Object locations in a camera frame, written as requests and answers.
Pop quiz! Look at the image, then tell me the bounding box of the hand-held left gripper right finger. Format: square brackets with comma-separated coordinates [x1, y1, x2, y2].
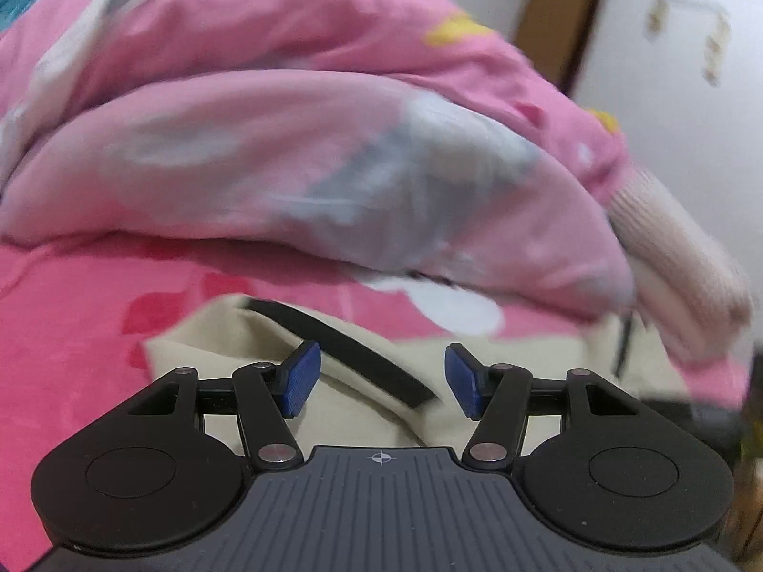
[445, 344, 674, 473]

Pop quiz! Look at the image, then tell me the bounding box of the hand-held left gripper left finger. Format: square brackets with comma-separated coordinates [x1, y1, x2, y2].
[98, 341, 321, 473]

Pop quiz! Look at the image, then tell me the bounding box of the beige zip jacket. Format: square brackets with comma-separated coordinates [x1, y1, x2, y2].
[143, 295, 692, 448]

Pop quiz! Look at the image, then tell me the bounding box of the pink checked folded towel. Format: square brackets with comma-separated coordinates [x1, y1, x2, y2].
[608, 163, 752, 335]

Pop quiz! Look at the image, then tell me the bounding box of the pink floral fleece blanket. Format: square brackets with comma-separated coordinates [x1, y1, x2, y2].
[0, 232, 752, 549]

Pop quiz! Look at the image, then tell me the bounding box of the pink printed quilt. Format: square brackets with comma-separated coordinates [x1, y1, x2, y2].
[0, 0, 636, 319]

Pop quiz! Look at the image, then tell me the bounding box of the brown wooden door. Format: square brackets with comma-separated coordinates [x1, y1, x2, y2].
[513, 0, 615, 99]

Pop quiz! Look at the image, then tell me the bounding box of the wall hook rail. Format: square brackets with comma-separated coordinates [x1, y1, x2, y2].
[661, 0, 729, 20]

